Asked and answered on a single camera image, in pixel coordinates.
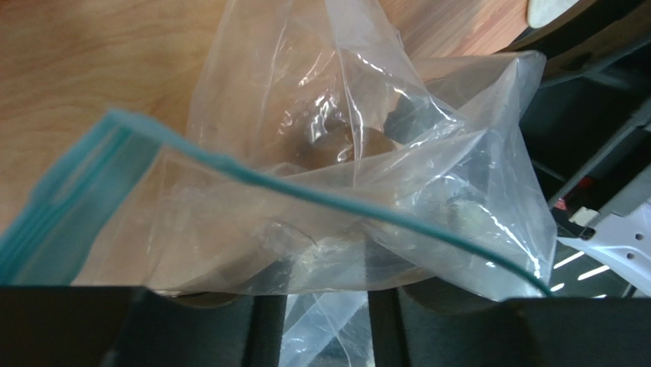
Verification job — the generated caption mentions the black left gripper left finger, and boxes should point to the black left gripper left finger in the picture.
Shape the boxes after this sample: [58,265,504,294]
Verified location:
[1,287,287,366]

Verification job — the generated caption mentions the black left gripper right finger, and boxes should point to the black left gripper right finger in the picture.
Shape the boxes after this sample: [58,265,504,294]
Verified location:
[368,278,650,366]

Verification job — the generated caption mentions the clear zip top bag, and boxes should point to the clear zip top bag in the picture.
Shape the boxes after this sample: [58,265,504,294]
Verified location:
[1,1,557,366]

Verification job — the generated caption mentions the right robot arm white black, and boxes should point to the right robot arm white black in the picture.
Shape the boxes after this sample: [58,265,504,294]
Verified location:
[551,167,650,298]

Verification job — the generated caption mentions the beige hat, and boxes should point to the beige hat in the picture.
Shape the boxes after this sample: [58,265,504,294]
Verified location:
[526,0,578,29]

